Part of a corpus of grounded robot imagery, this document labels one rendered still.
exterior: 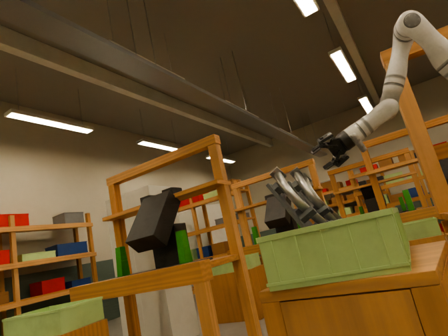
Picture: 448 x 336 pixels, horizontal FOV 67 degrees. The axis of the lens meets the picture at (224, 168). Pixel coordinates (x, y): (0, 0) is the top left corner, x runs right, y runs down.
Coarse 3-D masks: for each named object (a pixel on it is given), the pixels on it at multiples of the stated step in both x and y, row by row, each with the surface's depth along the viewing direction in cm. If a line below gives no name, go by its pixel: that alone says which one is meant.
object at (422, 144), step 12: (408, 84) 207; (408, 96) 206; (408, 108) 206; (408, 120) 205; (420, 120) 202; (408, 132) 210; (420, 132) 201; (420, 144) 200; (432, 144) 198; (420, 156) 200; (432, 156) 197; (432, 168) 196; (432, 180) 196; (444, 180) 193; (432, 192) 195; (444, 192) 192; (444, 204) 192
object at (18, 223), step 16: (0, 224) 539; (16, 224) 560; (64, 224) 627; (80, 224) 650; (0, 240) 566; (0, 256) 524; (16, 256) 539; (32, 256) 564; (48, 256) 589; (64, 256) 608; (80, 256) 629; (0, 272) 552; (16, 272) 532; (80, 272) 671; (96, 272) 653; (0, 288) 545; (16, 288) 525; (32, 288) 581; (48, 288) 572; (64, 288) 594; (0, 304) 507; (16, 304) 515; (0, 320) 536
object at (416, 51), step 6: (438, 30) 203; (444, 30) 202; (444, 36) 202; (414, 42) 208; (390, 48) 214; (414, 48) 208; (420, 48) 207; (384, 54) 215; (390, 54) 214; (414, 54) 210; (420, 54) 212; (384, 60) 215; (408, 60) 216; (384, 66) 218
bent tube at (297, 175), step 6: (294, 174) 137; (300, 174) 135; (300, 180) 131; (300, 186) 130; (306, 186) 128; (306, 192) 128; (312, 192) 127; (312, 198) 127; (318, 204) 127; (324, 216) 131; (330, 216) 131
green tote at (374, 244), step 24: (360, 216) 95; (384, 216) 92; (264, 240) 108; (288, 240) 104; (312, 240) 101; (336, 240) 98; (360, 240) 95; (384, 240) 92; (264, 264) 107; (288, 264) 104; (312, 264) 100; (336, 264) 97; (360, 264) 94; (384, 264) 91; (408, 264) 88; (288, 288) 103
